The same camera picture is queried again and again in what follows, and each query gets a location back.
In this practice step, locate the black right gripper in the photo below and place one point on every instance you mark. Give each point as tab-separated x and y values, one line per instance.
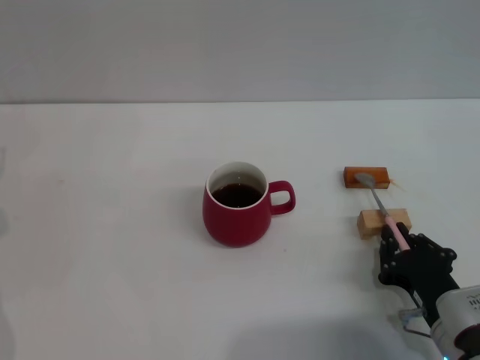
423	277

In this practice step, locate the red ceramic cup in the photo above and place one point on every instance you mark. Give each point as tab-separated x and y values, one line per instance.
236	225

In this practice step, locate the light wooden bridge block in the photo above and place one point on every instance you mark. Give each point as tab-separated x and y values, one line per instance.
369	223

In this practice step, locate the dark orange wooden block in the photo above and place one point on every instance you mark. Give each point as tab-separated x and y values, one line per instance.
378	176

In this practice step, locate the dark coffee liquid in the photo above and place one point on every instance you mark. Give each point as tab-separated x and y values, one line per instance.
236	195

